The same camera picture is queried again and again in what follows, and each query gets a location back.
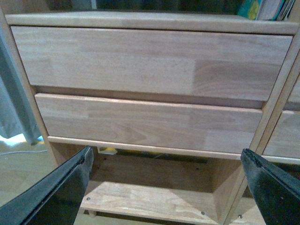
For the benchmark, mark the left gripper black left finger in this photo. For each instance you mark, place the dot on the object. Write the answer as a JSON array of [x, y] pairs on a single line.
[[56, 198]]

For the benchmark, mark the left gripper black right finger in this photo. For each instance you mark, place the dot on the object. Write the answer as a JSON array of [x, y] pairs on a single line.
[[275, 191]]

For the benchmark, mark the thin leaning books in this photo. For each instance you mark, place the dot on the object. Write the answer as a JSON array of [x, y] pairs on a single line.
[[274, 10]]

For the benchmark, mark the right lower wooden drawer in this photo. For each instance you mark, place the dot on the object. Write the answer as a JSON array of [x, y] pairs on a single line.
[[285, 138]]

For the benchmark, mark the wooden drawer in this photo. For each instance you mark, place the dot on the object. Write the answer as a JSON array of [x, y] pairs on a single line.
[[202, 64], [285, 138], [166, 125]]

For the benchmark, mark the grey curtain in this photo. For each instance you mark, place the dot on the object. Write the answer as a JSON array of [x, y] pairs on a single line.
[[16, 115]]

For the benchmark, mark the upper wooden drawer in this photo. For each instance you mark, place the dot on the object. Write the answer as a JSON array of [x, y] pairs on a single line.
[[202, 64]]

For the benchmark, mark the wooden bookshelf unit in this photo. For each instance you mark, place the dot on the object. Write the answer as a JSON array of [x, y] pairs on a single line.
[[188, 186]]

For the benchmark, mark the teal cover book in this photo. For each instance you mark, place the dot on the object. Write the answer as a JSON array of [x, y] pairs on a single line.
[[249, 9]]

